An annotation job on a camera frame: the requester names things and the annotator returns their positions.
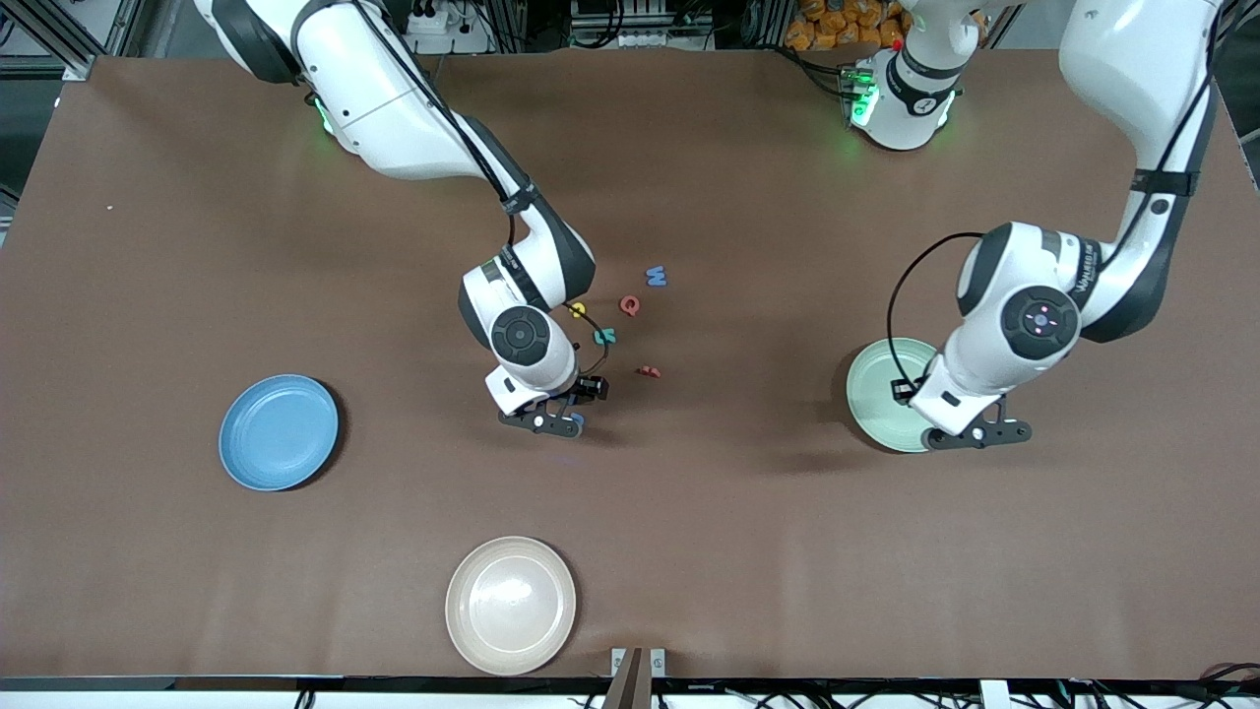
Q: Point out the silver camera mount bracket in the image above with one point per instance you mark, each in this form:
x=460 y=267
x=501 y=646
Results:
x=620 y=665

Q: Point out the blue foam capital W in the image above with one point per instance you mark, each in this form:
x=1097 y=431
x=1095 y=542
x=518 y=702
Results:
x=657 y=278

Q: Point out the mint green plate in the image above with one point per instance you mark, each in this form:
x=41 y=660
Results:
x=876 y=394

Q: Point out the aluminium frame post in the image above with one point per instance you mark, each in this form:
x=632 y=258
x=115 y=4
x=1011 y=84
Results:
x=79 y=49

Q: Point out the white table edge rail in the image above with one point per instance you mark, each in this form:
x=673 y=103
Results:
x=197 y=701

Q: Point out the beige plate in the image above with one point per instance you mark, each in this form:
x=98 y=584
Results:
x=511 y=606

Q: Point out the white power strip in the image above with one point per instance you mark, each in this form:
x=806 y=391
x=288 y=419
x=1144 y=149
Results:
x=433 y=34

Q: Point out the teal foam capital R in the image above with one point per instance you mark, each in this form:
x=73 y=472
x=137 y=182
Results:
x=604 y=337

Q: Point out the brown table mat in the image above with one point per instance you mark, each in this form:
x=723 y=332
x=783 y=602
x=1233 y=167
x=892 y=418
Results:
x=689 y=512

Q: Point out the blue plate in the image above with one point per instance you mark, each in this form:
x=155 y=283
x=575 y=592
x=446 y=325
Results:
x=279 y=433

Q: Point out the red foam capital Q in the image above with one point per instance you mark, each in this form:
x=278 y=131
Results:
x=621 y=305

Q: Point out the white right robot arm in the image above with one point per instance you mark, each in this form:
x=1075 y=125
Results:
x=394 y=108

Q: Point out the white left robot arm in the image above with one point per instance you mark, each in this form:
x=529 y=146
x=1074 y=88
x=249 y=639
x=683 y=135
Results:
x=1132 y=59

